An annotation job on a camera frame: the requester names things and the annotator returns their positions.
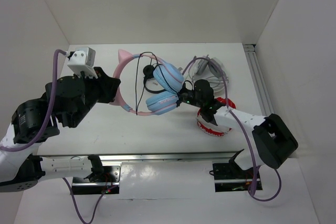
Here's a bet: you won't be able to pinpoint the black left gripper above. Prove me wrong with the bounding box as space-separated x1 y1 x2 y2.
67 66 121 128

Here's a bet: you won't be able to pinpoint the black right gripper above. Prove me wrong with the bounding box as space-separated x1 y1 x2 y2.
159 80 204 108

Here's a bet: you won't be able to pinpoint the black audio cable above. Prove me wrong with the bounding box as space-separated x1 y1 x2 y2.
135 52 194 116

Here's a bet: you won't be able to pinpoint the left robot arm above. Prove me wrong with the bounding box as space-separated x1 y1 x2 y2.
1 67 121 193

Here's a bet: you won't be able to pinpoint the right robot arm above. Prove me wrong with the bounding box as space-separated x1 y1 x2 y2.
177 80 298 178

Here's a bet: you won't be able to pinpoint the grey white headphones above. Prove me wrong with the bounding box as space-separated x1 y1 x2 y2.
188 55 229 95

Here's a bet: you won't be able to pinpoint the black on-ear headphones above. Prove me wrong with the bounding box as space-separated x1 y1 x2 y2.
143 65 165 94

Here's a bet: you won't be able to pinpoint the red white headphones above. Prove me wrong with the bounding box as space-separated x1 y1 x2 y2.
196 109 232 137

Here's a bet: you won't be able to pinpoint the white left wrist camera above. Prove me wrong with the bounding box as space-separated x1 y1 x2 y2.
67 47 98 79

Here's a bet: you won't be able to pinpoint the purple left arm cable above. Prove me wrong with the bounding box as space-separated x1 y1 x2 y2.
0 49 70 153

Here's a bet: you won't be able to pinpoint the aluminium front rail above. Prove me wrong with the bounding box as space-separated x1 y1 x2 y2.
99 151 237 162

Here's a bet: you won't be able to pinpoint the aluminium side rail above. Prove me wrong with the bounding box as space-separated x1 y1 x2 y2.
243 44 274 115

